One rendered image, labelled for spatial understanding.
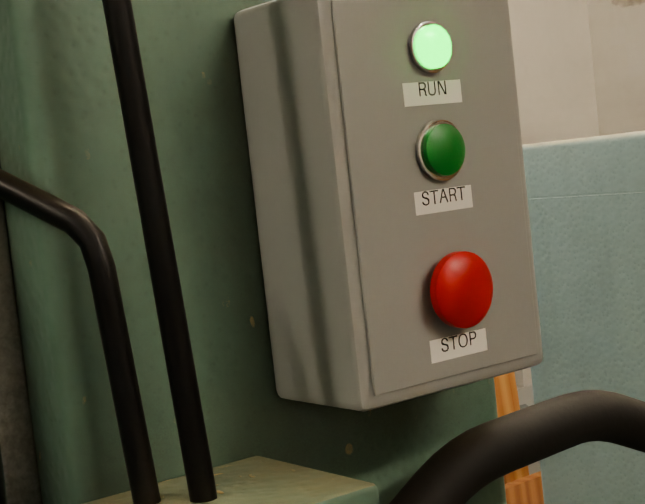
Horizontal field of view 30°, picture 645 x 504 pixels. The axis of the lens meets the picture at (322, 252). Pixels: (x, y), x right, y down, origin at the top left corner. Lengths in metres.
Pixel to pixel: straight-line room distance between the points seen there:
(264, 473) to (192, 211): 0.11
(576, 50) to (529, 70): 0.18
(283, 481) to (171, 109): 0.15
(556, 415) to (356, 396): 0.13
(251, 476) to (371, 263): 0.09
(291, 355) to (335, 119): 0.10
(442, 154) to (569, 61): 2.49
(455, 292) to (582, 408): 0.12
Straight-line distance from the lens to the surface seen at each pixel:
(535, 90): 2.85
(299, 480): 0.46
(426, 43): 0.47
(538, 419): 0.55
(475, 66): 0.50
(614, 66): 2.98
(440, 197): 0.48
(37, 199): 0.45
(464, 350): 0.49
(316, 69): 0.46
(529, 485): 2.35
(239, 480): 0.47
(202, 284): 0.49
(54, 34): 0.47
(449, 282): 0.47
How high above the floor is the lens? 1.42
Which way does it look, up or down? 4 degrees down
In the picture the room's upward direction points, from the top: 6 degrees counter-clockwise
